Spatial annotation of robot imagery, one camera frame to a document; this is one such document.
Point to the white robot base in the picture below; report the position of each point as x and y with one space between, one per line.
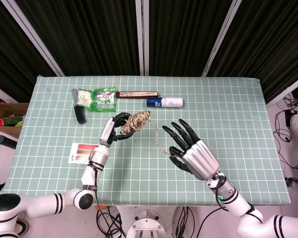
144 223

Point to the blue and white bottle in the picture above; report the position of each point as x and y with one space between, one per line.
171 102

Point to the red landscape postcard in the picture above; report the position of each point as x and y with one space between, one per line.
80 153

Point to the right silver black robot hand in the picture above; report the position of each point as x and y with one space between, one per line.
198 156

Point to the white metal frame post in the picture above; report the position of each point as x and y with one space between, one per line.
2 93
221 39
288 90
138 37
37 42

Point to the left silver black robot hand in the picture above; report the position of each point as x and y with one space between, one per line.
106 131

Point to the brown cardboard box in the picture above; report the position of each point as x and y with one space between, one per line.
5 109

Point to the long dark red box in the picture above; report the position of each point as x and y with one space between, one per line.
136 94

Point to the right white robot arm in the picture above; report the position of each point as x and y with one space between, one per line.
241 208

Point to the clear green-edged plastic packet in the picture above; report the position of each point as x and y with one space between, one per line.
104 99

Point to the green packet with white contents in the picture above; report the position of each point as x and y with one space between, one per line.
84 98

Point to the green checked tablecloth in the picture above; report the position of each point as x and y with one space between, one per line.
226 111

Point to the black pleated curtain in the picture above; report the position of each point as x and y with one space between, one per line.
89 37

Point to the green plush toy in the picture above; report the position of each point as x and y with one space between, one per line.
13 121

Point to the black cylinder tube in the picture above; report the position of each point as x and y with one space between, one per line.
5 141

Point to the red plush toy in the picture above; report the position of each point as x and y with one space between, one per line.
0 122

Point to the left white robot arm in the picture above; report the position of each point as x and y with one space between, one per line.
89 176

